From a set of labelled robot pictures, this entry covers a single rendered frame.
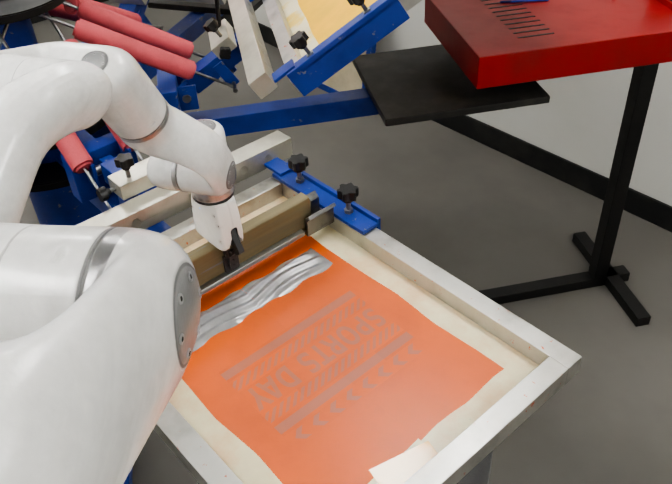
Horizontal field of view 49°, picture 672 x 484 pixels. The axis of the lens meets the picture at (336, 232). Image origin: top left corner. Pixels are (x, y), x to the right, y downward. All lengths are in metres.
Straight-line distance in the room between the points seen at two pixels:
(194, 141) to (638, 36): 1.33
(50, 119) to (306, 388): 0.64
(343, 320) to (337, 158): 2.25
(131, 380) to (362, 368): 0.98
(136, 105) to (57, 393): 0.76
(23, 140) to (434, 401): 0.74
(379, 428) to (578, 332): 1.63
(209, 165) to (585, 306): 1.96
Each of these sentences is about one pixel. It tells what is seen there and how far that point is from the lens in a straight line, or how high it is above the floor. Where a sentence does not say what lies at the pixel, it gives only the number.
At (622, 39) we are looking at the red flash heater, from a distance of 2.08.
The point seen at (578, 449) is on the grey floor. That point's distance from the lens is 2.41.
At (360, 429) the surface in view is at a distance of 1.19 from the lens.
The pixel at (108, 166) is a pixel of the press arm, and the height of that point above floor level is 1.04.
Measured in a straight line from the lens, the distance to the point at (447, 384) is 1.25.
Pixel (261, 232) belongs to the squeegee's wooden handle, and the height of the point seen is 1.04.
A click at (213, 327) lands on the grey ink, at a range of 1.36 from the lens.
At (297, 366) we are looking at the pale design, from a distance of 1.28.
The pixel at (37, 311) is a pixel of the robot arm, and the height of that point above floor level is 1.69.
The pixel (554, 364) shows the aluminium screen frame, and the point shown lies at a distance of 1.26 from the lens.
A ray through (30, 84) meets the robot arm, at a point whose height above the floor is 1.58.
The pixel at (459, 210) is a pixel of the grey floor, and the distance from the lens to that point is 3.21.
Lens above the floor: 1.91
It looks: 38 degrees down
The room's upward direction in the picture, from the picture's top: 3 degrees counter-clockwise
